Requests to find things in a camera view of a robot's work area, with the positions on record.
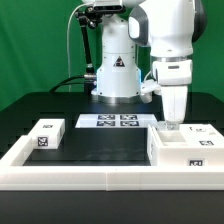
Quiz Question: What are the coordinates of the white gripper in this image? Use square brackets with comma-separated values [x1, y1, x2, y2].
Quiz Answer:
[161, 86, 188, 130]

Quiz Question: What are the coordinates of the white cabinet body box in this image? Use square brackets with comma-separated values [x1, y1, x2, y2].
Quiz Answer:
[147, 124, 224, 166]

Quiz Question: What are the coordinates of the white cabinet top block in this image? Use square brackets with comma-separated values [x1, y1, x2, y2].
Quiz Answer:
[29, 119, 65, 149]

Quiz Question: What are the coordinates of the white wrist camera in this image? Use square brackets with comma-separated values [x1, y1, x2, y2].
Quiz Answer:
[140, 79, 161, 103]

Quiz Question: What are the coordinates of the white marker base plate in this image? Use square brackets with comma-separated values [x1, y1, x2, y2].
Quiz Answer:
[75, 114, 157, 128]

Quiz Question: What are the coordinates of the black cable bundle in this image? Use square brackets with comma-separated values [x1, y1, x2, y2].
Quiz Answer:
[49, 74, 98, 94]

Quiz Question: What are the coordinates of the white cable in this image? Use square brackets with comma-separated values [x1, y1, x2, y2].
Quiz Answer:
[66, 3, 88, 93]

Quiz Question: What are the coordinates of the white U-shaped fence frame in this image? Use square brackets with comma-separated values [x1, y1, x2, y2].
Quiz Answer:
[0, 135, 224, 191]

